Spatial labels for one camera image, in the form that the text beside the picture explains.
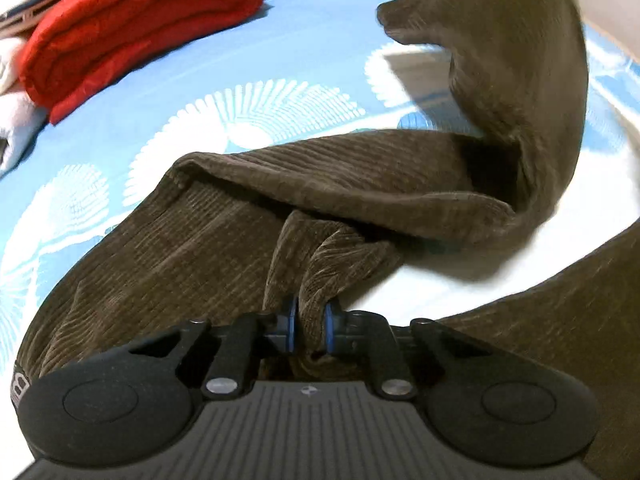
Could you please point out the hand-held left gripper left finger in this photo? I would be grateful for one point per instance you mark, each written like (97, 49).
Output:
(290, 327)

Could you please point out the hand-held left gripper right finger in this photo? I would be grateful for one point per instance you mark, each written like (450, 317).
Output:
(328, 331)

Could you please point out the blue white printed bedsheet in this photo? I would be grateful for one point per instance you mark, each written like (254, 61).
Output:
(310, 50)

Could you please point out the red folded cloth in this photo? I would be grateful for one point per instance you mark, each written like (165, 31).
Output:
(125, 25)

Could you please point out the white folded blanket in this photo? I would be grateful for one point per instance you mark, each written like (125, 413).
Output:
(15, 110)

